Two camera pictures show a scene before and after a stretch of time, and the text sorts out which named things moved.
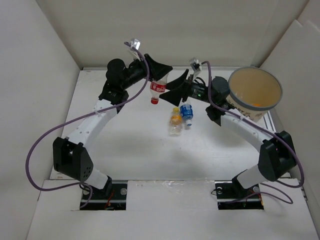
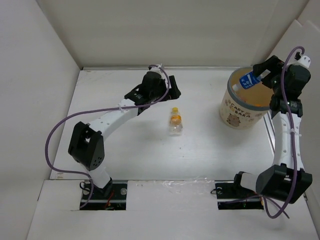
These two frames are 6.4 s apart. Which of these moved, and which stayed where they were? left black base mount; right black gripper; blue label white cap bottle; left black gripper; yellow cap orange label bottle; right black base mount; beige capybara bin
Moved: blue label white cap bottle; left black gripper; right black gripper
Stayed: left black base mount; beige capybara bin; right black base mount; yellow cap orange label bottle
